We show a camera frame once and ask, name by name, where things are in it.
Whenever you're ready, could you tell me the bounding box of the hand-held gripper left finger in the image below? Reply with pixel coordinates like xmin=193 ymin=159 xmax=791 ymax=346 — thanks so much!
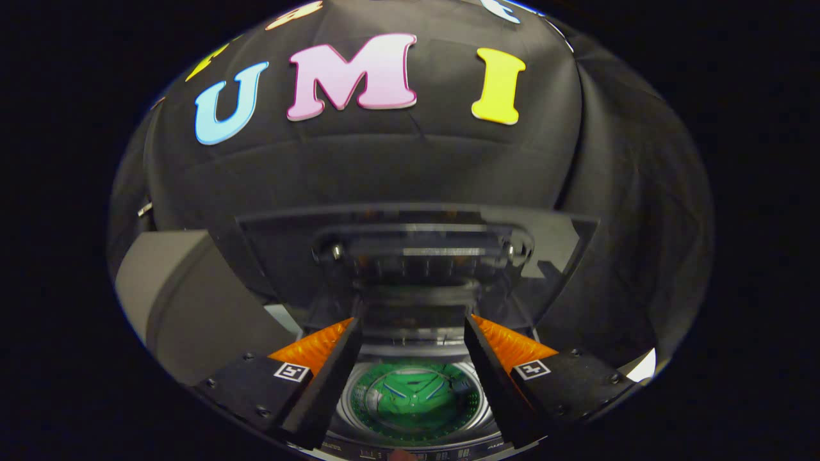
xmin=192 ymin=317 xmax=364 ymax=451

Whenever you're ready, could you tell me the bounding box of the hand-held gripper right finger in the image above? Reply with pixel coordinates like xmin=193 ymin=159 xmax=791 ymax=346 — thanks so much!
xmin=463 ymin=314 xmax=641 ymax=449

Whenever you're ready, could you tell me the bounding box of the green polo shirt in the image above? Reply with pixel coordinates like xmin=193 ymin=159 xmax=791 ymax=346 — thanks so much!
xmin=351 ymin=364 xmax=478 ymax=436

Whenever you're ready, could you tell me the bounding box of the grey washing machine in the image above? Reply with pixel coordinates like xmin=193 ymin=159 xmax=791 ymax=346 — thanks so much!
xmin=282 ymin=301 xmax=545 ymax=461

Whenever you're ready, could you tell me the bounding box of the white board with black marks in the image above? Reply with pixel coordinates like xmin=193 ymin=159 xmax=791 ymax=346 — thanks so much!
xmin=618 ymin=348 xmax=657 ymax=383

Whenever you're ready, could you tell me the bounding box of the grey table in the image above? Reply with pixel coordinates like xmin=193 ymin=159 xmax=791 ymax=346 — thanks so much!
xmin=115 ymin=229 xmax=302 ymax=386

